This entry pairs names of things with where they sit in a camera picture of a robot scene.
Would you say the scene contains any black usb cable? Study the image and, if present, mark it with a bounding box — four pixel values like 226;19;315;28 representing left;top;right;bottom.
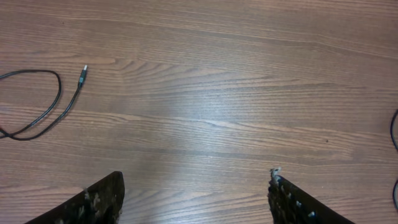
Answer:
0;64;89;141
389;108;398;211

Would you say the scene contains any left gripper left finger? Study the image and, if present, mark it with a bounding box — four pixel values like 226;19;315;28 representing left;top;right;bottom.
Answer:
27;171;125;224

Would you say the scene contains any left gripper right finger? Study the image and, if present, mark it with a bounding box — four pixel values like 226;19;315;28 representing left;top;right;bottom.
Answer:
267;168;353;224

